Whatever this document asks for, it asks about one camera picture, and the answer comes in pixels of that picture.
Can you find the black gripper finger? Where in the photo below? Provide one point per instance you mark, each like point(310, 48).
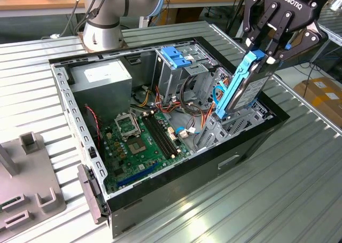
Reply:
point(310, 41)
point(248, 13)

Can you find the hard disk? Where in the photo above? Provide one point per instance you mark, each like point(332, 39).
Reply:
point(251, 90)

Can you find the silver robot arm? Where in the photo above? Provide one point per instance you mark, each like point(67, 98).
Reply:
point(101, 32)

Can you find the grey metal disk bay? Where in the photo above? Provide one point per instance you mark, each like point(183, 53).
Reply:
point(240, 125)

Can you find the metal slat side table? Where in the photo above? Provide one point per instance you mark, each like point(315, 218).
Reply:
point(332, 29)

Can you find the brown cardboard box with labels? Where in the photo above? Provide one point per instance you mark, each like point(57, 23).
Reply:
point(323, 104)

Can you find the blue plastic drive latch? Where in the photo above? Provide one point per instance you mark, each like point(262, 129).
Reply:
point(173, 56)

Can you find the grey metal drive cage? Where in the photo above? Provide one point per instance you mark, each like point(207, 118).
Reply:
point(171, 80)

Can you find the black RAM slot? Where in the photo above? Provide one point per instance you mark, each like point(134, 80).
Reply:
point(157, 137)
point(165, 133)

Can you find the grey power supply unit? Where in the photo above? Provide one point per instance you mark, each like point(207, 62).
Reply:
point(107, 93)

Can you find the CPU socket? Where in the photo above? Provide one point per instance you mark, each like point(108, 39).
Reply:
point(136, 147)

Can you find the black open PC case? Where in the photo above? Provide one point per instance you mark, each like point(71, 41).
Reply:
point(187, 179)

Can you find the green motherboard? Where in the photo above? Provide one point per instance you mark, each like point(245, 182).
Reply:
point(125, 160)

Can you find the blue expansion slot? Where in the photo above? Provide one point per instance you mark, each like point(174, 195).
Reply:
point(136, 175)

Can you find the grey plastic case latch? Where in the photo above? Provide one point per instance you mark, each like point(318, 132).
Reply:
point(89, 200)

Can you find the grey parts rack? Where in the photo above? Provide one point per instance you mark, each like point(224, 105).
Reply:
point(29, 173)

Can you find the green RAM stick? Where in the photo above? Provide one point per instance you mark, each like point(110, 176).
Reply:
point(9, 203)

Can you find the brown square base plate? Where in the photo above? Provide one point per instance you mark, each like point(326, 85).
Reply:
point(80, 38)

